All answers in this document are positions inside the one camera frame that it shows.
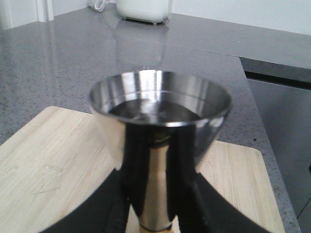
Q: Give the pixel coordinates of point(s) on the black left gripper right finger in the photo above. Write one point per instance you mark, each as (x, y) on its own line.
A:
(201, 209)

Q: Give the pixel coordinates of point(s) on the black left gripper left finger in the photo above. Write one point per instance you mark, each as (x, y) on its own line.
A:
(105, 211)

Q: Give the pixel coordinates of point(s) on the steel double jigger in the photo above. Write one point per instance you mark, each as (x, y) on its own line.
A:
(158, 126)

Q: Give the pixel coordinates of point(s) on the wooden cutting board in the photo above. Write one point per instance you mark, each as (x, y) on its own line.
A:
(56, 161)

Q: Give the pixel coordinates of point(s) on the white kitchen appliance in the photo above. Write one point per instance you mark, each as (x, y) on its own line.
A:
(152, 11)

